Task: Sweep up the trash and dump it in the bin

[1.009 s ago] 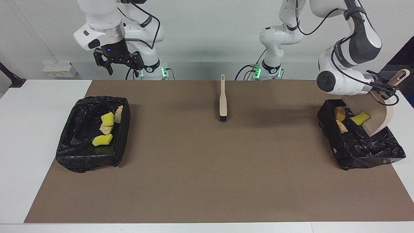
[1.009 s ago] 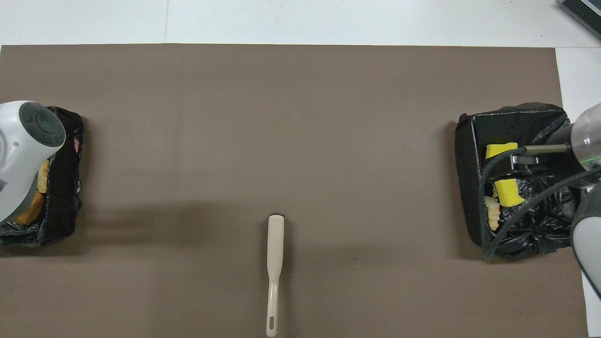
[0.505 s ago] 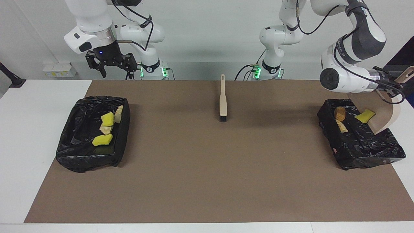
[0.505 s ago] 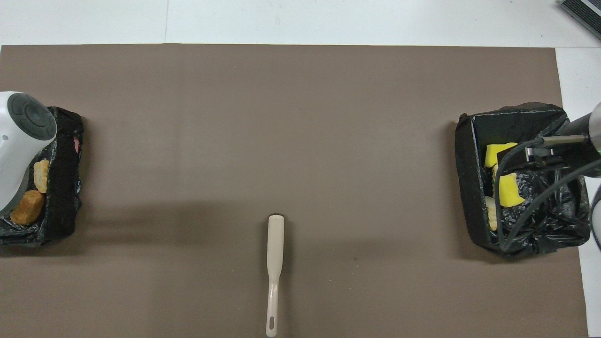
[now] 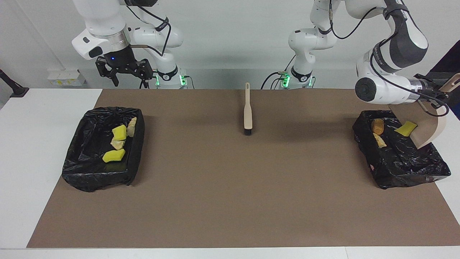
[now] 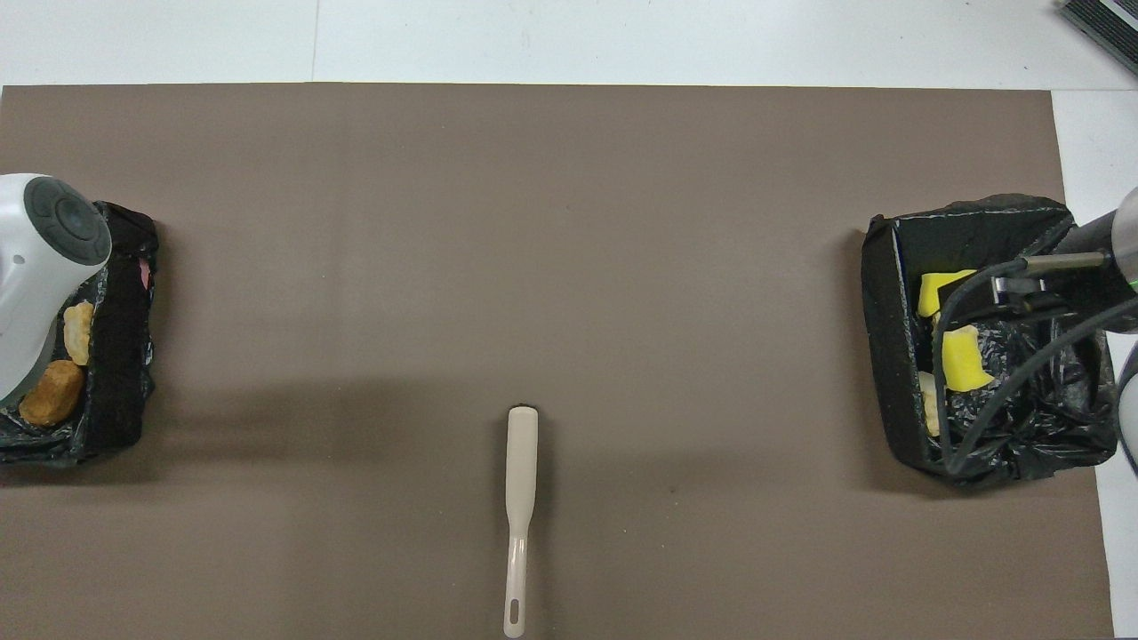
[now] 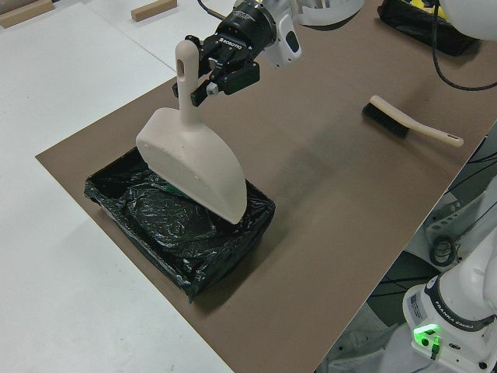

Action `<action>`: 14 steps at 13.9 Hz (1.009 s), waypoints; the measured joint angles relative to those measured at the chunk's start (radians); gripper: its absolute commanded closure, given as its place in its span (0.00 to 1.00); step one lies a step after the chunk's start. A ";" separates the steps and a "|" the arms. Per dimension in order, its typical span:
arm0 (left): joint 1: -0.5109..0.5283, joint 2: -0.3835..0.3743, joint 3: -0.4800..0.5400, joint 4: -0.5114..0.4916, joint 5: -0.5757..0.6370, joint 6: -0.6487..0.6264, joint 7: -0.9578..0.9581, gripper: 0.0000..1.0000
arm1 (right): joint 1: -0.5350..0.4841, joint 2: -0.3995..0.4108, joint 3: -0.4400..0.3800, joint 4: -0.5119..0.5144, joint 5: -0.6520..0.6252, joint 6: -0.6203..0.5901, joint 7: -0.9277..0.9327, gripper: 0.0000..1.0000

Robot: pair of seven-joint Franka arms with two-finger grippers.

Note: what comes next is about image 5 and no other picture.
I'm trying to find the beige plastic dustpan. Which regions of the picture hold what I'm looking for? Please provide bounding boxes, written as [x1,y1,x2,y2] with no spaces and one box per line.
[388,73,460,150]

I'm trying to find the small yellow sponge piece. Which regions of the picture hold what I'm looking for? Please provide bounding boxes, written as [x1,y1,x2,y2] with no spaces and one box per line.
[394,121,418,137]

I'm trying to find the yellow green scouring sponge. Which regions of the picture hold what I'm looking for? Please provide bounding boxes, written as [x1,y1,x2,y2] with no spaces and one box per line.
[112,124,127,141]

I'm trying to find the curved yellow sponge piece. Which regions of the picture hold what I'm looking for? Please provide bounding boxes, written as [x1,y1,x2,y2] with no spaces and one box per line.
[102,149,126,163]

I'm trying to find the beige hand brush black bristles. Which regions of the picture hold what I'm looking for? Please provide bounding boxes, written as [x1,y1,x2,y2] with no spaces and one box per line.
[244,82,253,136]

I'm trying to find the black bag lined bin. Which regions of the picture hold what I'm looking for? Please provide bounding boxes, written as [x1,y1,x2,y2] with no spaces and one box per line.
[62,106,145,192]
[352,109,451,190]

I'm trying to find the black stand pole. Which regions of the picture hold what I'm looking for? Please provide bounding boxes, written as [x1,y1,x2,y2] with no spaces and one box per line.
[427,70,460,99]
[0,69,29,98]

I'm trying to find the brown paper table mat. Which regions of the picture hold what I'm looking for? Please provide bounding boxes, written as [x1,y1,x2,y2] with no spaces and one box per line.
[27,89,460,249]

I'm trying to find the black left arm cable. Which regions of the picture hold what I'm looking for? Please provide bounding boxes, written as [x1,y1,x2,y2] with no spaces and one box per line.
[329,0,450,117]

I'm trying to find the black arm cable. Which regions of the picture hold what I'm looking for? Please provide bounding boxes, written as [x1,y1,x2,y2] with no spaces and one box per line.
[329,0,450,117]
[122,0,169,56]

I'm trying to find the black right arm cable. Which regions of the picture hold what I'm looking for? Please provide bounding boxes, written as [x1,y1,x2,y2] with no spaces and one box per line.
[122,0,169,56]

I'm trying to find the black left base cable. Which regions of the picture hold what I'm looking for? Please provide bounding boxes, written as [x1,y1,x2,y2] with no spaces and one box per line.
[261,70,288,89]

